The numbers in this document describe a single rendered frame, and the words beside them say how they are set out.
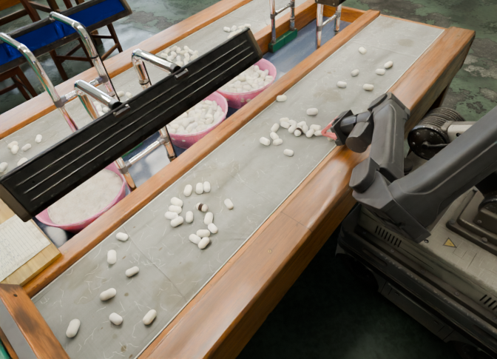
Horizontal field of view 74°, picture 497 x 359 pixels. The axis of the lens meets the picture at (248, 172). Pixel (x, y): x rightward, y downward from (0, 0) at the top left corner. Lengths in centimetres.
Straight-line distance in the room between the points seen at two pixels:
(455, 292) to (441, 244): 16
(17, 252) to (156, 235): 34
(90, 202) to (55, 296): 28
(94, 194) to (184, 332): 53
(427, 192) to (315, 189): 46
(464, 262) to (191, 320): 85
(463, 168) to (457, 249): 79
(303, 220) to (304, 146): 29
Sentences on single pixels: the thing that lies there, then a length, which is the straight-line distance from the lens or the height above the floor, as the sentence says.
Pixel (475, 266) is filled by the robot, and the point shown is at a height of 47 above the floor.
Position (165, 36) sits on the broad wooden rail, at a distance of 177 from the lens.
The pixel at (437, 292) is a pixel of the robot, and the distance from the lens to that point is 132.
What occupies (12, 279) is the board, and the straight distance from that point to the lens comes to 98.
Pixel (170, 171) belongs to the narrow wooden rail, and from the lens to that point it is 101.
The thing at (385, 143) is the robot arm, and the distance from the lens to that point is 69.
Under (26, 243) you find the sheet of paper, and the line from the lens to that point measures 102.
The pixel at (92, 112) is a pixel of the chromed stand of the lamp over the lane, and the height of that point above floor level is 104.
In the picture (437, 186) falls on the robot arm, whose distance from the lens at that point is 49.
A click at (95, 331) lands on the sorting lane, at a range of 86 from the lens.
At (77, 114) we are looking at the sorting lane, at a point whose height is 74.
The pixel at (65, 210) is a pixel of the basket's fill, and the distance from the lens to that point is 111.
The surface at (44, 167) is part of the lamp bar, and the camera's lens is 65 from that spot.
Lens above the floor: 147
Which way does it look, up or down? 47 degrees down
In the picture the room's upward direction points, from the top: 7 degrees counter-clockwise
